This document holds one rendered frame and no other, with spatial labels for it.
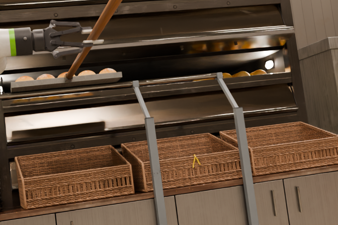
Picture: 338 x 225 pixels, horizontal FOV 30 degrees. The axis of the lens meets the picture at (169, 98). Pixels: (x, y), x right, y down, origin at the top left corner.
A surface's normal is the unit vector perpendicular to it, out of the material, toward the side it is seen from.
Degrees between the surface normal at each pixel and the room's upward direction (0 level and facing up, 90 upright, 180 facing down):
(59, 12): 90
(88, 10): 90
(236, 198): 90
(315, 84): 90
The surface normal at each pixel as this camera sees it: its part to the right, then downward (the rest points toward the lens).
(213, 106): 0.19, -0.44
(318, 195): 0.25, -0.11
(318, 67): -0.95, 0.10
